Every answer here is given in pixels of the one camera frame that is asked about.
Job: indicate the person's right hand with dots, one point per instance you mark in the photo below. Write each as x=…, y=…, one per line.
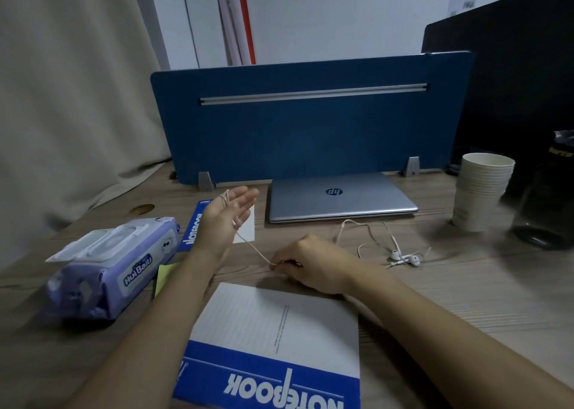
x=318, y=265

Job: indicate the dark translucent water bottle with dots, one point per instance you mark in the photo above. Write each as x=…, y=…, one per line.
x=545, y=211

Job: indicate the red rolled tube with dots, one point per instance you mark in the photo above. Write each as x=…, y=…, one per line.
x=246, y=25

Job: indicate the silver laptop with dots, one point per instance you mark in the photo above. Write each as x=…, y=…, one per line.
x=376, y=196

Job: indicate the beige curtain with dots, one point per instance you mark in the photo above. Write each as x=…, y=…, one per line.
x=76, y=108

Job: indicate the blue and white notebook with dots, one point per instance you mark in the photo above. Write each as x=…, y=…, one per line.
x=278, y=323
x=190, y=236

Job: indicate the person's left hand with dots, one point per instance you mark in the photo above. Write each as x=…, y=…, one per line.
x=219, y=225

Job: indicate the black partition panel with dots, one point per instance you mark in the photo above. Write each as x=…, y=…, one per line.
x=515, y=72

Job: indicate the white rolled tube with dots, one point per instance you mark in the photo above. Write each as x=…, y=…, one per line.
x=226, y=23
x=237, y=23

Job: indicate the blue desk divider panel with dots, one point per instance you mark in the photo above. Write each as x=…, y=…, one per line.
x=314, y=135

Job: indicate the grey divider bracket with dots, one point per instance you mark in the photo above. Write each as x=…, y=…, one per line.
x=411, y=166
x=206, y=181

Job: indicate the person's left forearm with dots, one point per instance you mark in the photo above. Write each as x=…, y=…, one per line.
x=143, y=341

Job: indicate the purple wet wipes pack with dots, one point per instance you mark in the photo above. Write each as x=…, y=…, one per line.
x=103, y=278

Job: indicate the person's right forearm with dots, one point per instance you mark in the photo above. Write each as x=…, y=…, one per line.
x=457, y=346

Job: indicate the yellow sticky note pad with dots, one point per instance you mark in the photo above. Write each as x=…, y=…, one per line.
x=165, y=276

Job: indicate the white paper cup stack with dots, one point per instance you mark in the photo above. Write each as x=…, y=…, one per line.
x=484, y=175
x=473, y=216

